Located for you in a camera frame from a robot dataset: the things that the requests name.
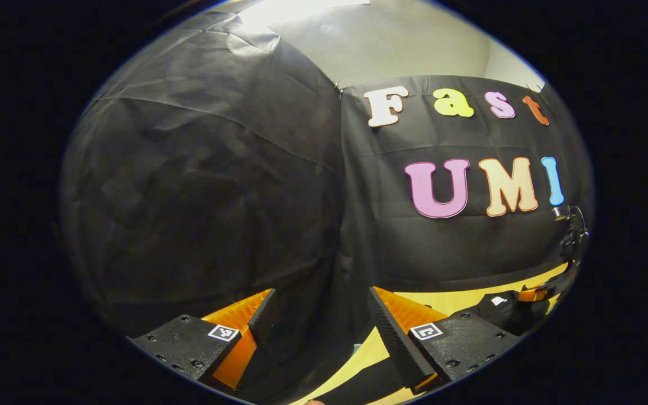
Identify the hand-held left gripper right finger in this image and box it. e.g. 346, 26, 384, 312
367, 286, 520, 394

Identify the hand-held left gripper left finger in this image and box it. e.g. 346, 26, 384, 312
130, 288, 278, 392

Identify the black backdrop cloth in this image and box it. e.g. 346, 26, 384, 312
60, 11, 595, 403

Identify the ceiling light panel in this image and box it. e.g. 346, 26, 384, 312
240, 0, 370, 26

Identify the black button shirt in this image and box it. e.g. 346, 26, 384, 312
301, 291, 552, 405

